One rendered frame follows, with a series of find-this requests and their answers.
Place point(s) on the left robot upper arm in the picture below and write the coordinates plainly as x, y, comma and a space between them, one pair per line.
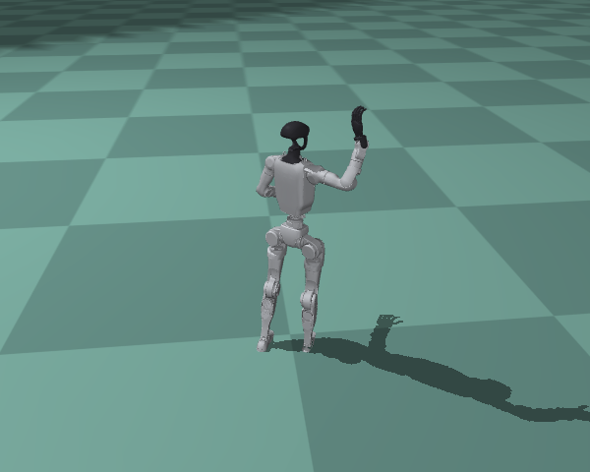
263, 188

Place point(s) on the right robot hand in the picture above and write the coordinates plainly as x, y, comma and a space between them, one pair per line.
357, 126

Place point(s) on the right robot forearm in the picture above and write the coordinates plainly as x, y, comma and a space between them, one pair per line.
355, 164

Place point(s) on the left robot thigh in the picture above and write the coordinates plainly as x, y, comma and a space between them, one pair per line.
275, 252

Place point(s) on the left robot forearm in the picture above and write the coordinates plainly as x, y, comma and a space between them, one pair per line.
272, 194

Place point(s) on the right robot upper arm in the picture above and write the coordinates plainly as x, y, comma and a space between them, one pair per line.
317, 174

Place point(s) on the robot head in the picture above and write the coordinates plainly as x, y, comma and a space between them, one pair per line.
294, 130

